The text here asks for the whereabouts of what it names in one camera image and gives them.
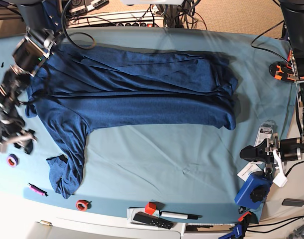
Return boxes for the white paper card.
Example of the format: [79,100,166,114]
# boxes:
[237,162,262,182]

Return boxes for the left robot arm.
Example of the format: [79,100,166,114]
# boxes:
[240,0,304,187]

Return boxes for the blue spring clamp bottom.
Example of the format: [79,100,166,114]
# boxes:
[219,212,254,239]

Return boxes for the grey small device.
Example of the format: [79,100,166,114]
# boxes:
[282,198,304,207]

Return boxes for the red cube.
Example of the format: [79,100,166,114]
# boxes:
[144,202,157,215]

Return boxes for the grey blister package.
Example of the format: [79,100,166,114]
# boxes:
[254,120,276,146]

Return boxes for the white black marker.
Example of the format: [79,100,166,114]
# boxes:
[160,211,200,220]

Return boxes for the purple tape roll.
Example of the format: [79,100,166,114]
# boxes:
[6,154,19,167]

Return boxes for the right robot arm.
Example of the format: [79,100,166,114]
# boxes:
[0,0,96,154]

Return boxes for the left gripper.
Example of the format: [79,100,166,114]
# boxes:
[239,133,288,188]

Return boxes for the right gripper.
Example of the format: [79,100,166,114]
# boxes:
[0,128,37,155]

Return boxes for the keys with carabiner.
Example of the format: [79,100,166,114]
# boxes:
[264,163,273,181]

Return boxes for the blue t-shirt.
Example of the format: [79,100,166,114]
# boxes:
[25,44,238,199]

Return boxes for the pink marker pen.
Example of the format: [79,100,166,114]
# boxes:
[28,183,48,197]

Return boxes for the black remote control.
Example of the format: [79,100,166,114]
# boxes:
[133,212,174,230]

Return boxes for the blue box black knob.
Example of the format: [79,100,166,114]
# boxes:
[234,173,273,210]

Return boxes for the light blue table cloth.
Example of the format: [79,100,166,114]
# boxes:
[0,27,296,223]

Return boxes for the red tape roll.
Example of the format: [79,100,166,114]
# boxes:
[76,200,91,212]

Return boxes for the orange black clamp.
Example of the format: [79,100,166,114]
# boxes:
[269,62,297,83]

